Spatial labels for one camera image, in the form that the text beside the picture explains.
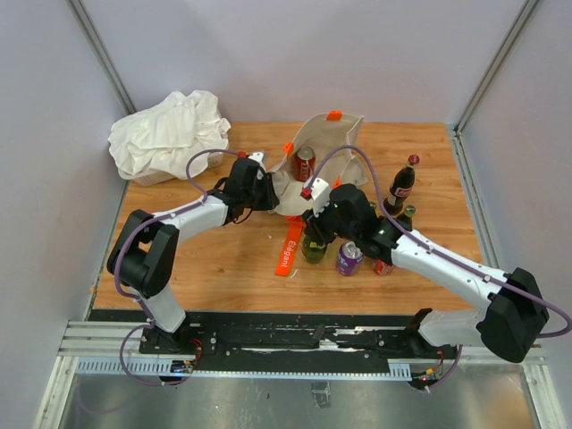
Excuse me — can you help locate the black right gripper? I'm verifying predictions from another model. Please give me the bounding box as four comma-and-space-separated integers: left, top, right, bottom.
301, 195, 358, 246

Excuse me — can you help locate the red soda can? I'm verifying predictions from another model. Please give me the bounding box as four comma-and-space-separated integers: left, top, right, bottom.
294, 146, 315, 182
371, 259, 394, 276

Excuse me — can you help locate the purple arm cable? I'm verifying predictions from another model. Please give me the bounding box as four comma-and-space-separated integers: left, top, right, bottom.
303, 144, 572, 394
114, 149, 249, 388

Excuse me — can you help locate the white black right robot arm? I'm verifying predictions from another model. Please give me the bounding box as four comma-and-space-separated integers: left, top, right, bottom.
301, 180, 549, 363

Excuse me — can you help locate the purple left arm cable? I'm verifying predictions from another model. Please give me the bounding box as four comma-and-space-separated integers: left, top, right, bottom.
114, 149, 249, 388

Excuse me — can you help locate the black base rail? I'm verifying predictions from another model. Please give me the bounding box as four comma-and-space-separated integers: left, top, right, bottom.
139, 312, 457, 369

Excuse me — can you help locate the brown cola glass bottle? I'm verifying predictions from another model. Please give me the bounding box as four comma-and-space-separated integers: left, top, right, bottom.
383, 154, 420, 215

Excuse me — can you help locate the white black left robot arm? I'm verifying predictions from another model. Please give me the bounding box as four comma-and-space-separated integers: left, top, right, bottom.
106, 152, 279, 354

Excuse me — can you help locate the aluminium corner post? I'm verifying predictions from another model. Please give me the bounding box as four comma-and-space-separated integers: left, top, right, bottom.
451, 0, 543, 139
66, 0, 136, 114

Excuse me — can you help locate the white crumpled cloth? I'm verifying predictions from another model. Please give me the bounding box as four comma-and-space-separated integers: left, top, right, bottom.
108, 90, 231, 173

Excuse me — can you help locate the purple soda can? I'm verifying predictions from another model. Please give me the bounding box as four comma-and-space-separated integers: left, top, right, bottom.
336, 241, 365, 276

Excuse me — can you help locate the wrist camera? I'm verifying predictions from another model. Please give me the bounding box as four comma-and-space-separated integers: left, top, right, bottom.
300, 178, 332, 215
247, 150, 266, 172

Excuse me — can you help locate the beige canvas tote bag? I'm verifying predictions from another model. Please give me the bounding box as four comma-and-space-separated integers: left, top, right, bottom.
267, 109, 372, 278

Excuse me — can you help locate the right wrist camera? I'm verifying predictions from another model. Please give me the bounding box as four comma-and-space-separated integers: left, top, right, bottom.
300, 178, 332, 215

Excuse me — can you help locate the aluminium corner post left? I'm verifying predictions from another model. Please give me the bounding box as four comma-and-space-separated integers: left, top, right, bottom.
66, 0, 136, 114

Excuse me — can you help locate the green glass bottle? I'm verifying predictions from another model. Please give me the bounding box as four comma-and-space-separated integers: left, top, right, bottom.
302, 235, 327, 264
397, 205, 416, 231
368, 201, 377, 216

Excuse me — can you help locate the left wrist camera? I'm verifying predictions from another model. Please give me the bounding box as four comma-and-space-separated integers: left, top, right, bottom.
247, 150, 266, 172

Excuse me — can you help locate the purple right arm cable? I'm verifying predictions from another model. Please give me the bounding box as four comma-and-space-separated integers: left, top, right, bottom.
303, 144, 572, 394

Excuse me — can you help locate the grey slotted cable duct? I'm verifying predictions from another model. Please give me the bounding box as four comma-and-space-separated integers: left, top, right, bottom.
75, 357, 413, 382

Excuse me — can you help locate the white plastic basket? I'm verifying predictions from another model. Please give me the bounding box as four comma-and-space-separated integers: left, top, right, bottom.
117, 143, 232, 187

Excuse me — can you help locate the aluminium corner post right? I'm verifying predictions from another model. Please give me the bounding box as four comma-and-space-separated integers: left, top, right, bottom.
451, 0, 543, 139

